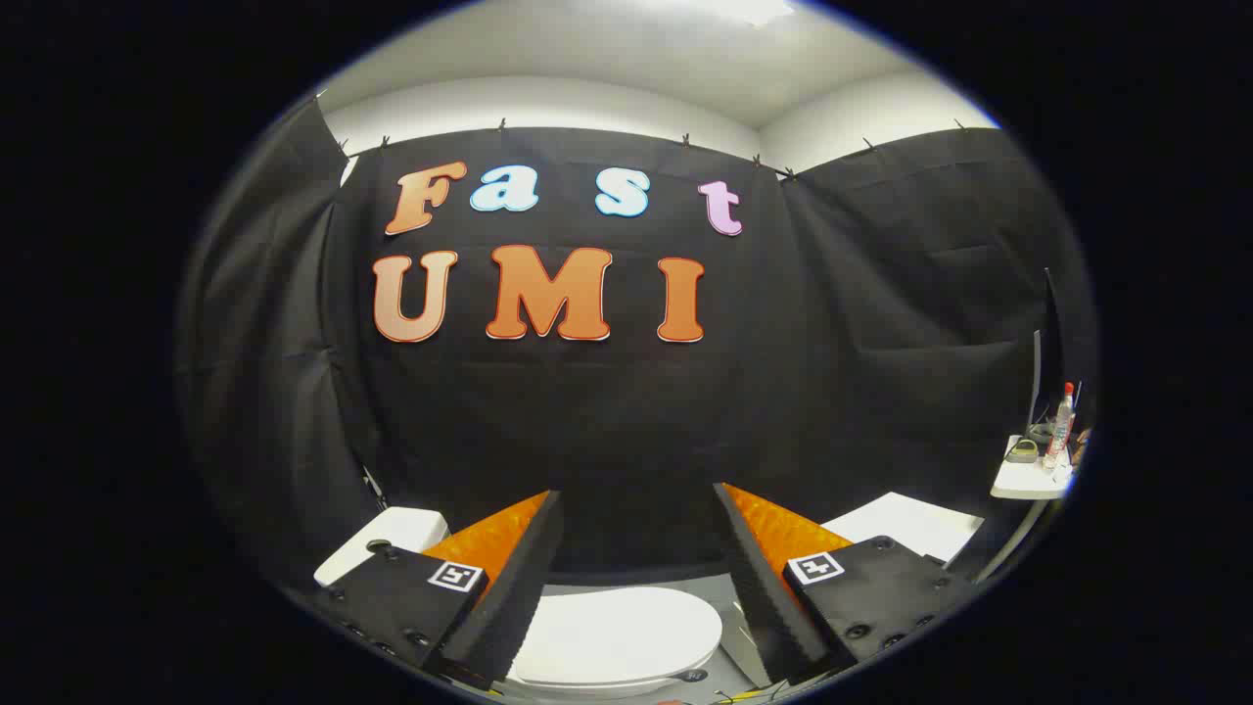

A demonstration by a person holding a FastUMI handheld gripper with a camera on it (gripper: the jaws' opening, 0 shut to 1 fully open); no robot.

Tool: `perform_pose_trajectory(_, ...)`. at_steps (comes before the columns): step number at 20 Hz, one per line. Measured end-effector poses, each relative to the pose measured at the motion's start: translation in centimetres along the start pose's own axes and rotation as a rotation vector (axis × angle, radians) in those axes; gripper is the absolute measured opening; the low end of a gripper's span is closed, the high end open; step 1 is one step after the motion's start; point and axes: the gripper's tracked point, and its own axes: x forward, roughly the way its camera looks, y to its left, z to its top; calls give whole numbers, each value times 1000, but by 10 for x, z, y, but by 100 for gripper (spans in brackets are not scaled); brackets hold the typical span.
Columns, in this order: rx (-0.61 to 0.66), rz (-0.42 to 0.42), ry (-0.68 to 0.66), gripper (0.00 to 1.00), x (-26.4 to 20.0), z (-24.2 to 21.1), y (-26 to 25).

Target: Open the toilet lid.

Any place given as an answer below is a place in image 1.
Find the black backdrop cloth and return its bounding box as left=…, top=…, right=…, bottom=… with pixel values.
left=176, top=96, right=1097, bottom=588

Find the white desk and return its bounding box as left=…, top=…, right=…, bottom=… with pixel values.
left=990, top=435, right=1075, bottom=501

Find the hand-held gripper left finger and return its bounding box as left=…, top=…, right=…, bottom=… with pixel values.
left=313, top=490, right=566, bottom=691

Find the computer monitor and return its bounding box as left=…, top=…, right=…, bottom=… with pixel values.
left=1027, top=330, right=1045, bottom=434

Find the white drawer cabinet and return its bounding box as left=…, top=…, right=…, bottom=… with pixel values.
left=820, top=492, right=986, bottom=568

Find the clear plastic bottle red cap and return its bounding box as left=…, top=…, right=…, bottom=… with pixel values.
left=1042, top=382, right=1077, bottom=470

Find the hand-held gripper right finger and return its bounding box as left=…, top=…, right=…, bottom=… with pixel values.
left=713, top=482, right=972, bottom=686

